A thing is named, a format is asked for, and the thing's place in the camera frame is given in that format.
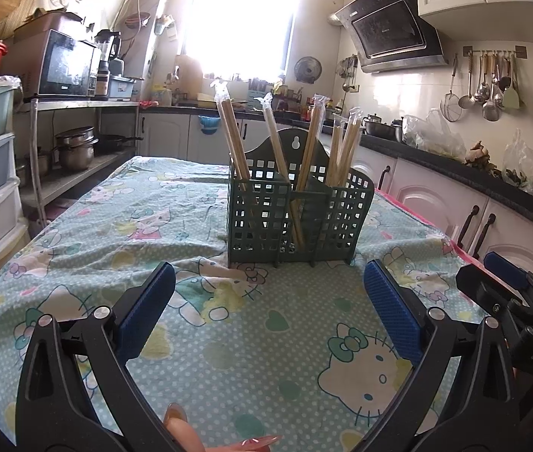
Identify large clear plastic bag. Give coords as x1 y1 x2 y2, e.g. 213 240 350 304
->
402 108 466 161

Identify metal kettle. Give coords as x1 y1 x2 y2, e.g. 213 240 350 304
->
363 114 404 142

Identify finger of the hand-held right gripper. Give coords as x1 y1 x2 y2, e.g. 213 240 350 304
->
482 251 531 293
456 264 533 325

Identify blue plastic tub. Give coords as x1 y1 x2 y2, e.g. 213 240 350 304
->
107 75 138 102

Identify black blender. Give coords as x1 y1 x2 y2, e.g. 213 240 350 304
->
94 29 123 76

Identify small steel pot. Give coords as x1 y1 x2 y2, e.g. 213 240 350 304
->
24 148 53 177

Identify stacked steel pots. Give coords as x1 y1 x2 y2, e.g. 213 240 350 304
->
54 126 100 171

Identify bunch of hanging utensils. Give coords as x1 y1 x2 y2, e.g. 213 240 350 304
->
339 55 359 92

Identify white lower cabinets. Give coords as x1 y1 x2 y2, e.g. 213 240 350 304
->
137 113 533 302

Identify kitchen window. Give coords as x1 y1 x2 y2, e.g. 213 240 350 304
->
179 0 302 76

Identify utensil hanging rail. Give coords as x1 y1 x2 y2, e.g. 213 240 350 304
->
463 46 528 60

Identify woven bamboo mat tray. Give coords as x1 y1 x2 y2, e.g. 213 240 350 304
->
0 0 40 41

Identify person's left hand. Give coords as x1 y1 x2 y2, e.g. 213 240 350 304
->
163 402 282 452

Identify wire skimmer strainer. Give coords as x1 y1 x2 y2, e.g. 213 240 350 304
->
440 54 463 122

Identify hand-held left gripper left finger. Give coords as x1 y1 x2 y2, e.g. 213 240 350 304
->
14 263 187 452

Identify black microwave oven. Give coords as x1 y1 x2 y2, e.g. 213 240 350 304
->
0 28 102 99

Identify bunch of wooden chopsticks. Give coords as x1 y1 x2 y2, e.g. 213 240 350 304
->
210 80 362 250

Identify ginger roots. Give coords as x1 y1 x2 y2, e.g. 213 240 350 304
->
464 140 496 168

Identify black kitchen countertop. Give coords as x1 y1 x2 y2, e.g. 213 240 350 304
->
137 104 533 241

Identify metal shelf rack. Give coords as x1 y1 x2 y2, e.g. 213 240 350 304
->
14 96 142 227

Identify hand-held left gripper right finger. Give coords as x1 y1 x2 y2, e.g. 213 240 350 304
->
356 260 520 452

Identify black range hood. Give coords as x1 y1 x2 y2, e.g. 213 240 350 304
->
335 0 450 73

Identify large metal spoon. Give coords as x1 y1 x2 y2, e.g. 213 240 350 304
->
481 54 500 122

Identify green spatula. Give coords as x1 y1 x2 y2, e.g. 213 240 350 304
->
502 54 522 109

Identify black frying pan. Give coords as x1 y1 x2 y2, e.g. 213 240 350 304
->
94 134 145 154

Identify crumpled clear plastic bag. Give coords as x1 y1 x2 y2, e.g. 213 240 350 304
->
502 127 533 189

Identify green plastic utensil holder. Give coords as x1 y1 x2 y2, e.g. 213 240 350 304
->
226 128 375 268

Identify small wall fan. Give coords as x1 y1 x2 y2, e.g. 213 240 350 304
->
294 55 322 83

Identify wooden cutting board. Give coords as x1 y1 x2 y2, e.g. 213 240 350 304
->
175 55 204 95

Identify metal ladle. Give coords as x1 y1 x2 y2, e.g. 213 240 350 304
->
457 54 477 109

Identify cartoon printed blanket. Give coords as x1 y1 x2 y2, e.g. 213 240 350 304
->
0 155 486 452

